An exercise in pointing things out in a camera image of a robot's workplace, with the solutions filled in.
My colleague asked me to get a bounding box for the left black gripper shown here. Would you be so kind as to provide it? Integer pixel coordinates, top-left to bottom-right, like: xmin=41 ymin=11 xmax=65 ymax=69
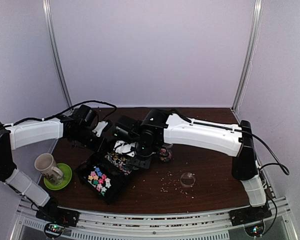
xmin=71 ymin=125 xmax=110 ymax=153

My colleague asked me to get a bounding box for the clear plastic jar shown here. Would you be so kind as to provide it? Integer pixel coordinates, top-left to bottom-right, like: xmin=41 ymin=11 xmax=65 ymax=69
xmin=158 ymin=145 xmax=172 ymax=163

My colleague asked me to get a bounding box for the black three-compartment candy bin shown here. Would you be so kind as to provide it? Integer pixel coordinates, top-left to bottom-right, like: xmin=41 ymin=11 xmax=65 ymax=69
xmin=75 ymin=152 xmax=139 ymax=204

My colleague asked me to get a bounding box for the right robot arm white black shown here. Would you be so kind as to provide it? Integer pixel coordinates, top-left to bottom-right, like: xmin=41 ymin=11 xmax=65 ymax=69
xmin=113 ymin=109 xmax=267 ymax=221

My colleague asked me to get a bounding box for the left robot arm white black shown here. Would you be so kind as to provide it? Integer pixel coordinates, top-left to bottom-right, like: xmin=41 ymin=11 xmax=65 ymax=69
xmin=0 ymin=104 xmax=111 ymax=222

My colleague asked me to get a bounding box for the green saucer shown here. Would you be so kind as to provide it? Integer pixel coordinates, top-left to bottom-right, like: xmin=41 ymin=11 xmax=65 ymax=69
xmin=43 ymin=163 xmax=72 ymax=191

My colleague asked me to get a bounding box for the beige ceramic mug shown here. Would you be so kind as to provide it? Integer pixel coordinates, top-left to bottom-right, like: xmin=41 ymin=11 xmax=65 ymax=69
xmin=34 ymin=153 xmax=64 ymax=186

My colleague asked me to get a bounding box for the clear plastic jar lid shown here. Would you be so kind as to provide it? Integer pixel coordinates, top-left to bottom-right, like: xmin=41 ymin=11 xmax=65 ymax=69
xmin=179 ymin=172 xmax=196 ymax=188

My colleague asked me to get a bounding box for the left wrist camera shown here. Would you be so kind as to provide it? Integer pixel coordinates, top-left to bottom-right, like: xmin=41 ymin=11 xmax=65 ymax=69
xmin=92 ymin=120 xmax=113 ymax=138

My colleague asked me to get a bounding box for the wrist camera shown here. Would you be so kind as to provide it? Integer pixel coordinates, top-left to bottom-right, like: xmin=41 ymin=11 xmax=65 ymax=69
xmin=92 ymin=120 xmax=113 ymax=138
xmin=113 ymin=140 xmax=136 ymax=157

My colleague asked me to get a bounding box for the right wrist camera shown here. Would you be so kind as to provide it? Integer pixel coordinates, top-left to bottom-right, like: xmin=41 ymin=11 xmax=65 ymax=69
xmin=113 ymin=140 xmax=136 ymax=157

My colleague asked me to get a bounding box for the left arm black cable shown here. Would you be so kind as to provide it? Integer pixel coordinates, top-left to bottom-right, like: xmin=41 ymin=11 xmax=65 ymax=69
xmin=4 ymin=99 xmax=118 ymax=131

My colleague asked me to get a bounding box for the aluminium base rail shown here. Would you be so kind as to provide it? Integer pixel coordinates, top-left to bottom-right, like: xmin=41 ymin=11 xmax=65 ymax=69
xmin=9 ymin=194 xmax=300 ymax=240

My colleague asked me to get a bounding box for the left aluminium frame post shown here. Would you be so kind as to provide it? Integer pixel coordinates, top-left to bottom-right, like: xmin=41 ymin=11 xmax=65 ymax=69
xmin=42 ymin=0 xmax=72 ymax=107

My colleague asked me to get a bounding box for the aluminium frame post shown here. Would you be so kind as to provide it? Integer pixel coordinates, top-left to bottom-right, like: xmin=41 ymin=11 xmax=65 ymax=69
xmin=232 ymin=0 xmax=264 ymax=115
xmin=42 ymin=0 xmax=72 ymax=107

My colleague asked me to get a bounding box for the right aluminium frame post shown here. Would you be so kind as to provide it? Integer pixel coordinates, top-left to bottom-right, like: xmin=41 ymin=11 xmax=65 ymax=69
xmin=232 ymin=0 xmax=264 ymax=115

